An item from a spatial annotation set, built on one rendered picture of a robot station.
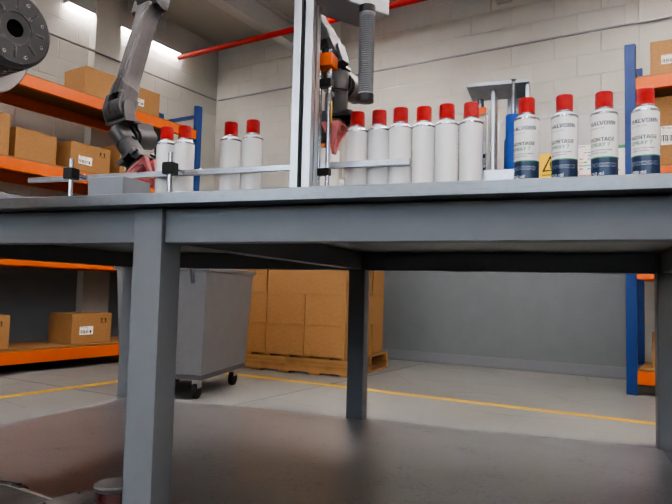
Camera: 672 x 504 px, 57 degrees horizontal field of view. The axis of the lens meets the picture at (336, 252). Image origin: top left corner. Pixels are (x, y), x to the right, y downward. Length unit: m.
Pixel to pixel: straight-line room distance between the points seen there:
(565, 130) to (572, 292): 4.42
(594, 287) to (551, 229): 4.78
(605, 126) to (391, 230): 0.57
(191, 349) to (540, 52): 4.12
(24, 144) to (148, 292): 4.30
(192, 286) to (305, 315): 1.46
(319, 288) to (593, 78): 3.01
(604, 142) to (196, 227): 0.81
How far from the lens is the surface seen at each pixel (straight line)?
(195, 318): 3.78
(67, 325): 5.56
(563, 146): 1.34
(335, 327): 4.87
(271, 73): 7.57
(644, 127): 1.36
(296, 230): 1.00
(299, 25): 1.39
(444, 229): 0.93
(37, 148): 5.43
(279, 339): 5.12
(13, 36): 1.32
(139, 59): 1.86
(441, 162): 1.36
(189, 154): 1.63
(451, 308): 6.01
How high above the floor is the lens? 0.67
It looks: 4 degrees up
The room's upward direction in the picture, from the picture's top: 1 degrees clockwise
